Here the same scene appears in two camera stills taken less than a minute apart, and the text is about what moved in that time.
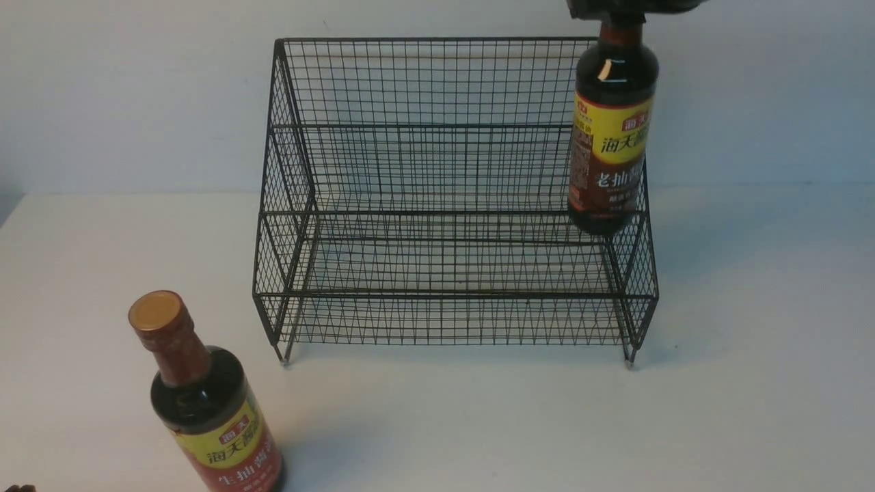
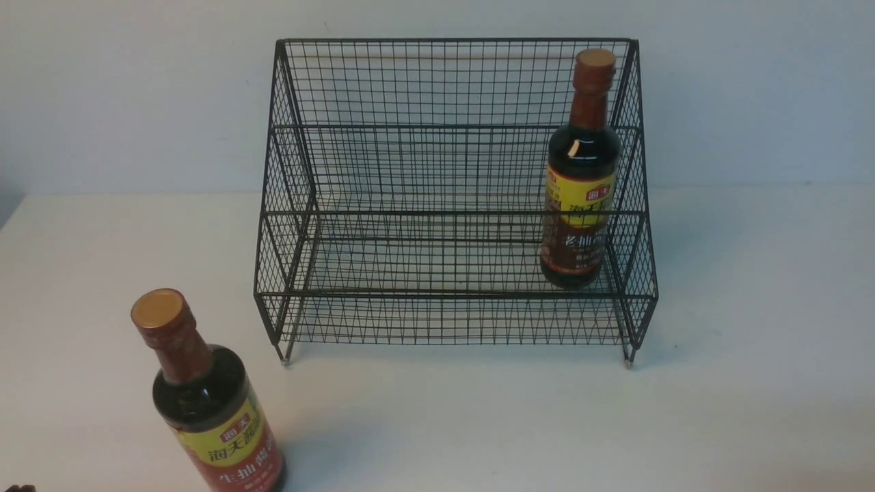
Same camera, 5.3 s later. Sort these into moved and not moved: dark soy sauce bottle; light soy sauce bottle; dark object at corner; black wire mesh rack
Moved: dark soy sauce bottle
Not moved: black wire mesh rack; light soy sauce bottle; dark object at corner
